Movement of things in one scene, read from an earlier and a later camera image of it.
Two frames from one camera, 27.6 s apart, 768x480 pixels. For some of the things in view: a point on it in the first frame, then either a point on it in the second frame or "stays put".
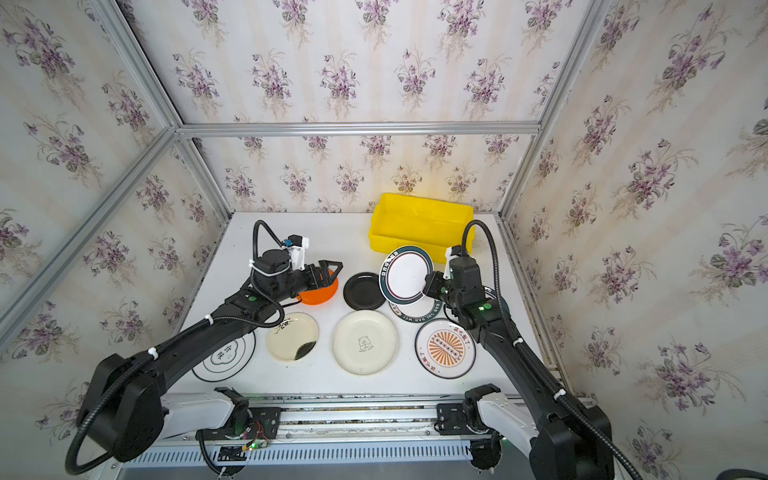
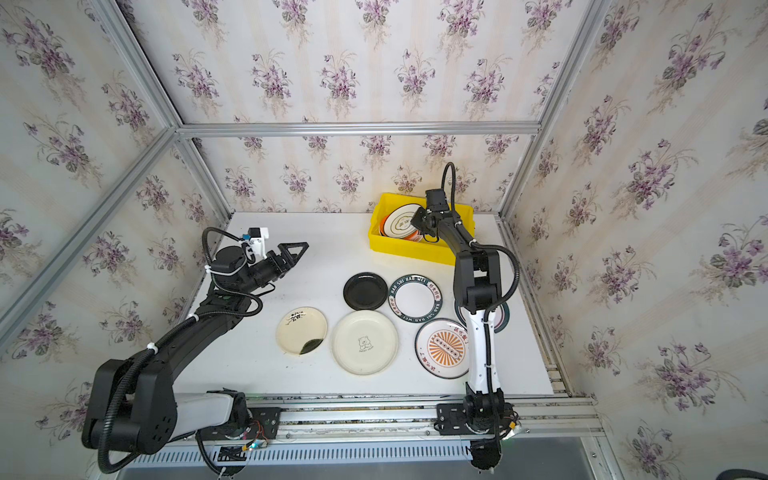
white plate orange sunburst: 445,348 stays put
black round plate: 363,291 stays put
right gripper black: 434,285 → 425,218
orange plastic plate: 320,295 → 382,227
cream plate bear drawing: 365,342 stays put
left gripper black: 315,276 → 281,257
